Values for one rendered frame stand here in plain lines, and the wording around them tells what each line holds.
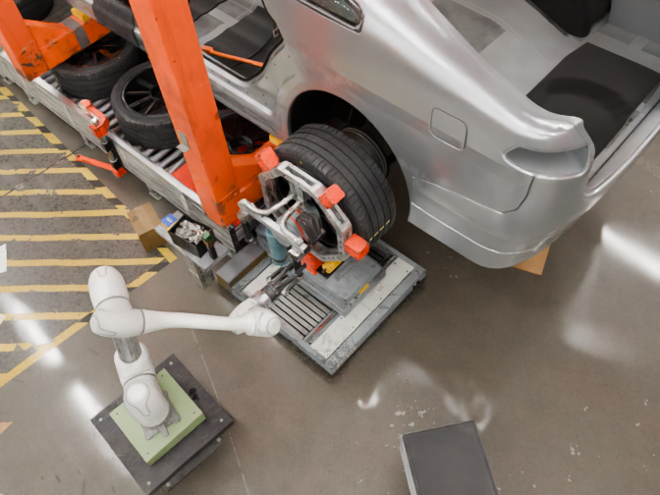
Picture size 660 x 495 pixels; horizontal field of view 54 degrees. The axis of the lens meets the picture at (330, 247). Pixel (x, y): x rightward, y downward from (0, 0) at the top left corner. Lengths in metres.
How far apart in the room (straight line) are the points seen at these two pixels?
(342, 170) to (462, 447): 1.35
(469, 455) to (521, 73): 1.98
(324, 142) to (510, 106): 0.90
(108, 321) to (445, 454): 1.57
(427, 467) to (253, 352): 1.21
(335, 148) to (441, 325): 1.32
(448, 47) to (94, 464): 2.64
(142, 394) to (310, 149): 1.31
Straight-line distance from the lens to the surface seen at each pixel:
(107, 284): 2.65
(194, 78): 2.87
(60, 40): 4.87
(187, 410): 3.22
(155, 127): 4.24
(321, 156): 2.88
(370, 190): 2.89
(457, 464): 3.07
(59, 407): 3.90
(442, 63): 2.49
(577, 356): 3.78
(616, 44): 4.05
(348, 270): 3.63
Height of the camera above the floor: 3.26
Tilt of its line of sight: 54 degrees down
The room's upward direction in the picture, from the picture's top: 6 degrees counter-clockwise
